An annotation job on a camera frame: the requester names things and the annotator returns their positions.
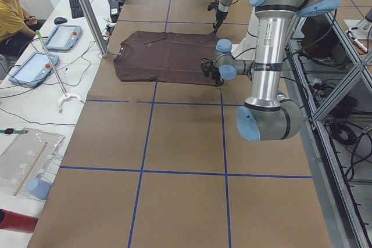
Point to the person in yellow shirt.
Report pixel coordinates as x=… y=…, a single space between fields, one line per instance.
x=18 y=28

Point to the aluminium frame rack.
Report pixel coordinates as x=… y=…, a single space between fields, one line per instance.
x=331 y=80

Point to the black keyboard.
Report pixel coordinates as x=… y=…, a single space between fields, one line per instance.
x=76 y=9

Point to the far blue teach pendant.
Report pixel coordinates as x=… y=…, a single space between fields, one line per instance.
x=63 y=38

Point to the aluminium frame post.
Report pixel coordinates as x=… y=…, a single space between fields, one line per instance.
x=94 y=27

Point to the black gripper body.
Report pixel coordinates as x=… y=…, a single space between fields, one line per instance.
x=220 y=16
x=215 y=77

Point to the red cylinder bottle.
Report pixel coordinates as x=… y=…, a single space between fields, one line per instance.
x=17 y=222

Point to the blue plastic cup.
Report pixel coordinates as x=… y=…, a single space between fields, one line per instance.
x=39 y=188

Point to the dark brown t-shirt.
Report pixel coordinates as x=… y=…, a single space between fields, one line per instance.
x=165 y=57

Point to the near blue teach pendant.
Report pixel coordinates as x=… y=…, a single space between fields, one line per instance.
x=33 y=71

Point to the clear plastic bag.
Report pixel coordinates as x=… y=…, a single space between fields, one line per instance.
x=29 y=156

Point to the black computer mouse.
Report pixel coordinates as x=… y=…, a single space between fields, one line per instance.
x=60 y=20

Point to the blue teach pendant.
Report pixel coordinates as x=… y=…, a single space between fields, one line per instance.
x=33 y=71
x=63 y=38

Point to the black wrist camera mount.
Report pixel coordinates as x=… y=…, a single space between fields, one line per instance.
x=207 y=67
x=213 y=6

